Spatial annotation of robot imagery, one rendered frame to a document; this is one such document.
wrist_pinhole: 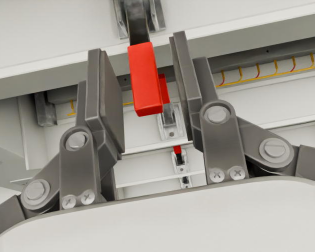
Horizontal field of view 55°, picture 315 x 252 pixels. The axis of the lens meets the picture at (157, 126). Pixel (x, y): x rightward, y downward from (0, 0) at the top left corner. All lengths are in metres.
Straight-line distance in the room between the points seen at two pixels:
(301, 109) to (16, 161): 0.33
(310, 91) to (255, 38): 0.20
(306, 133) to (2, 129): 0.48
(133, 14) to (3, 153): 0.23
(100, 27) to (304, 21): 0.12
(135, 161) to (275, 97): 0.29
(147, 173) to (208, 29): 0.41
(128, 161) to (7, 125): 0.28
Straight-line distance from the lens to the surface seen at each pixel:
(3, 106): 0.34
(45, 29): 0.21
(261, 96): 0.38
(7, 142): 0.34
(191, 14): 0.19
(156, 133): 0.37
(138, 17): 0.16
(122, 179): 0.57
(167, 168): 0.56
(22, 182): 0.46
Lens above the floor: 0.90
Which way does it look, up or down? 68 degrees down
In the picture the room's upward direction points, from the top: 21 degrees counter-clockwise
